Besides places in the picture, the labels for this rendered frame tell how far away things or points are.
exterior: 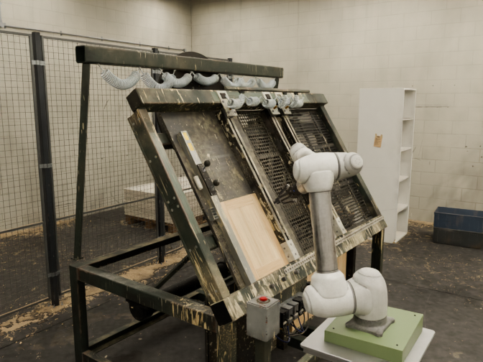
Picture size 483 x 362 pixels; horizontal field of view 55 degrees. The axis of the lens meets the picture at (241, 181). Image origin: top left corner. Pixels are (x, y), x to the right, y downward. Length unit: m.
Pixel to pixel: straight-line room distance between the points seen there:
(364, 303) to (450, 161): 5.55
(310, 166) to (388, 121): 4.27
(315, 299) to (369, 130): 4.46
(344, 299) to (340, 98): 6.13
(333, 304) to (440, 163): 5.65
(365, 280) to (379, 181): 4.28
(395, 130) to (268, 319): 4.43
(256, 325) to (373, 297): 0.56
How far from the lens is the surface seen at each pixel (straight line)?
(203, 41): 9.67
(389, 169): 6.37
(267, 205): 2.88
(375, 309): 2.27
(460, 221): 6.66
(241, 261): 2.55
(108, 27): 8.37
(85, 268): 3.26
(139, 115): 2.55
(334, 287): 2.17
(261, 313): 2.24
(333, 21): 8.23
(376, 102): 6.37
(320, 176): 2.11
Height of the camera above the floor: 1.87
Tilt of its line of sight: 10 degrees down
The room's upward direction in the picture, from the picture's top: straight up
